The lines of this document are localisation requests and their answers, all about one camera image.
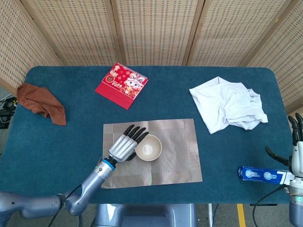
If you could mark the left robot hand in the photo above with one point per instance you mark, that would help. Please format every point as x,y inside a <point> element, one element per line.
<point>122,149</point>

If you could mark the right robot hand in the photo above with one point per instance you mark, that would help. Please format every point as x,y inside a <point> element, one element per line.
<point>297,158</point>

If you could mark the cream round bowl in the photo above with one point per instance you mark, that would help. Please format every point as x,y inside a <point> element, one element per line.
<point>148,149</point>

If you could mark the silver woven placemat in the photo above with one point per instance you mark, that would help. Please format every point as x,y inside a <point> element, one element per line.
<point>177,165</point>

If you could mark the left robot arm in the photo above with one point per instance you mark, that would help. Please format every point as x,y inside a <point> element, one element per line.
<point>94,184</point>

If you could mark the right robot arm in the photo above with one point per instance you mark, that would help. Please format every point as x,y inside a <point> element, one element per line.
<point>296,208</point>

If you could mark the blue toothpaste box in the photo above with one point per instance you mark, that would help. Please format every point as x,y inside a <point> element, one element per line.
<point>260,175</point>

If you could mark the red desk calendar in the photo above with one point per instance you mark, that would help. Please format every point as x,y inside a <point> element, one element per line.
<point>113,92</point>

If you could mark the teal table cover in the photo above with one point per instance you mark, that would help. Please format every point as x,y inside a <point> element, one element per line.
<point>59,146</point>

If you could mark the grey-blue robot torso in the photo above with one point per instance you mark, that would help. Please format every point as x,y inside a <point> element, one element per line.
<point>142,215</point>

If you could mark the white crumpled shirt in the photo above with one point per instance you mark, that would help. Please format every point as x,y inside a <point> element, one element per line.
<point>222,104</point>

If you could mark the brown crumpled cloth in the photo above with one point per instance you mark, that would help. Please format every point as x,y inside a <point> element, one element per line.
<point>40,101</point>

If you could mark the white table leg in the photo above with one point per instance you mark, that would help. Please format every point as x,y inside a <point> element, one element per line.
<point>210,217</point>

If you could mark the woven folding screen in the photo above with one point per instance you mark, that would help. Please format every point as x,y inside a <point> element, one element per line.
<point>154,30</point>

